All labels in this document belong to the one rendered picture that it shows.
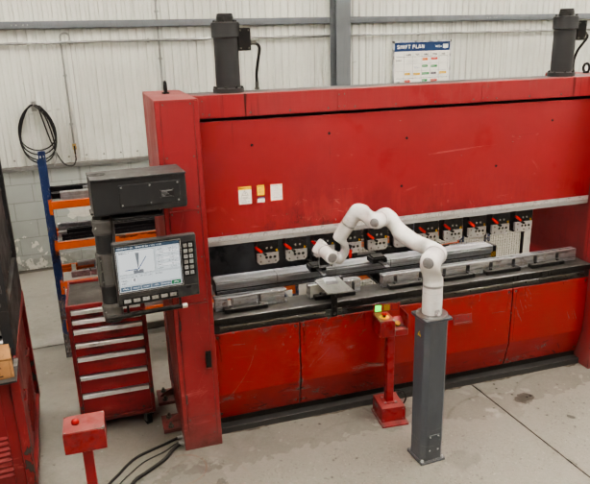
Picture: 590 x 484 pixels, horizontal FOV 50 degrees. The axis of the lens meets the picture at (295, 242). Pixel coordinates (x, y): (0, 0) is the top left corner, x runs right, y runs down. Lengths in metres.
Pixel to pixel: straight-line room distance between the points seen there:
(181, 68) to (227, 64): 4.09
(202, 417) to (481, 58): 7.10
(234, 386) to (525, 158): 2.65
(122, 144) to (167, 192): 4.62
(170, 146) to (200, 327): 1.16
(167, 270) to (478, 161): 2.37
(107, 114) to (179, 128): 4.32
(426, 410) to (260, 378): 1.14
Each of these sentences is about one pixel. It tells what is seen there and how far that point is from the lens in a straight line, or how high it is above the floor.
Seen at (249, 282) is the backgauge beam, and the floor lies 0.95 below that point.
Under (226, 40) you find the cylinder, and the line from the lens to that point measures 4.04.
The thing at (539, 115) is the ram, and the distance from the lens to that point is 4.97.
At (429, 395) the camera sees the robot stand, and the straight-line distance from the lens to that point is 4.08.
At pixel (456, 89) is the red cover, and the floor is 2.25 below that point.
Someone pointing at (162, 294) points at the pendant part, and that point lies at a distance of 3.59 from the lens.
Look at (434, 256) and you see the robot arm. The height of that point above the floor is 1.40.
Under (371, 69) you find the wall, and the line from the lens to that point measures 8.97.
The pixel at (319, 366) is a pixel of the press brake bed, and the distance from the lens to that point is 4.56.
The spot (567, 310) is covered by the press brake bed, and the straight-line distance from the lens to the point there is 5.49.
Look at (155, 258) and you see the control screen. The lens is 3.52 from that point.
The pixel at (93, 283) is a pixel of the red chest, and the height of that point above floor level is 0.98.
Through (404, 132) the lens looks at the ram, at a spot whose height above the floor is 1.99.
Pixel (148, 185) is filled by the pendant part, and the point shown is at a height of 1.89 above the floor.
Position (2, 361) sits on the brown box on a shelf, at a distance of 3.57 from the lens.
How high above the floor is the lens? 2.59
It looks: 18 degrees down
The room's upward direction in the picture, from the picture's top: 2 degrees counter-clockwise
